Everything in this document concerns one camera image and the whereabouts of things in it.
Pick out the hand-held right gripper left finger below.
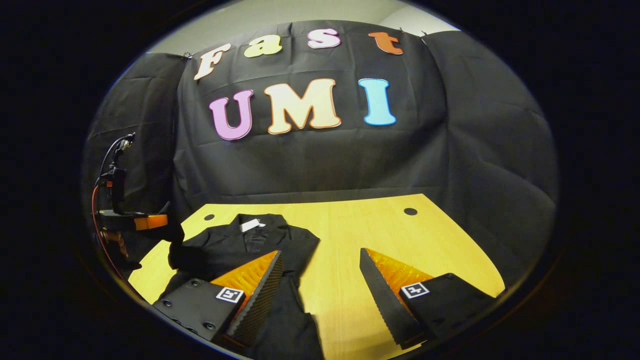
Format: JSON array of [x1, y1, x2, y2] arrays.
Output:
[[152, 250, 284, 349]]

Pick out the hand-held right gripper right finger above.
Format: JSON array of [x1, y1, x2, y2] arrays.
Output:
[[359, 247, 496, 351]]

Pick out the black buttoned garment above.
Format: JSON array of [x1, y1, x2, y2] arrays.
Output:
[[167, 213, 326, 360]]

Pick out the black backdrop cloth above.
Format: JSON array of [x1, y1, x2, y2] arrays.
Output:
[[82, 20, 560, 301]]

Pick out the red cable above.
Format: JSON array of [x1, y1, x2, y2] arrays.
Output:
[[91, 184, 126, 281]]

